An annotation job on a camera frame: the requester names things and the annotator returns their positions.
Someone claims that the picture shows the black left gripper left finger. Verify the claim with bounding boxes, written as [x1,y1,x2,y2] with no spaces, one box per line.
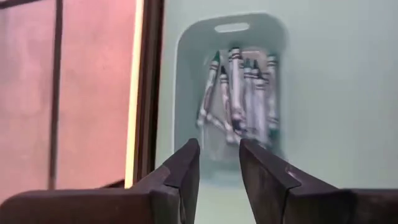
[0,138,202,224]

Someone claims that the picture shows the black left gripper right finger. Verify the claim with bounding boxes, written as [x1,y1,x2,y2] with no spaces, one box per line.
[238,138,398,224]

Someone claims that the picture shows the crayons mid pile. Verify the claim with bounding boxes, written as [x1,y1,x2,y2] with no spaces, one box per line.
[251,60,268,146]

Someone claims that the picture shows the markers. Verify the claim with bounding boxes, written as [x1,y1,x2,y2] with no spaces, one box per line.
[196,51,221,127]

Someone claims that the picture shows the green table mat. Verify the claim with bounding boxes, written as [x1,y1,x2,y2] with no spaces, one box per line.
[155,0,398,224]

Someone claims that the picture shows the teal plastic bin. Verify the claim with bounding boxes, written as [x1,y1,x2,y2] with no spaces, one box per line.
[173,12,289,184]

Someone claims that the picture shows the black metal table frame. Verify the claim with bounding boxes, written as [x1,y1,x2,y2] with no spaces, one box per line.
[99,0,165,190]

